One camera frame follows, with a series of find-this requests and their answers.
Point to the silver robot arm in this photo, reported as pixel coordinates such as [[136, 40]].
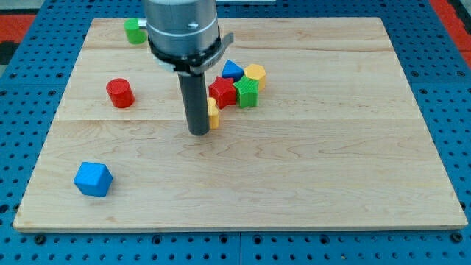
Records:
[[183, 34]]

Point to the yellow block behind rod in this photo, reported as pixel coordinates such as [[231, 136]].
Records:
[[213, 113]]

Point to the green star block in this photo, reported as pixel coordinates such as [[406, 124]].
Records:
[[246, 92]]

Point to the red star block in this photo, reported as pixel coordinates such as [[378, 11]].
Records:
[[223, 91]]

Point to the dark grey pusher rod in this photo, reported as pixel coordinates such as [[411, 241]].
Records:
[[194, 95]]

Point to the blue triangle block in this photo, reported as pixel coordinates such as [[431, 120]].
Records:
[[232, 70]]

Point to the yellow hexagon block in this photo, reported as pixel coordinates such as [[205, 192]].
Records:
[[256, 72]]

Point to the black clamp band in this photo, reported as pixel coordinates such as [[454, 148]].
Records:
[[193, 64]]

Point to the wooden board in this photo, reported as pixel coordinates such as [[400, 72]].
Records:
[[336, 143]]

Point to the red cylinder block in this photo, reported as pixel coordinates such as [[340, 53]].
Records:
[[120, 93]]

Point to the green cylinder block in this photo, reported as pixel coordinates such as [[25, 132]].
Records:
[[134, 32]]

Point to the blue cube block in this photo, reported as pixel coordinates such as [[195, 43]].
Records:
[[93, 179]]

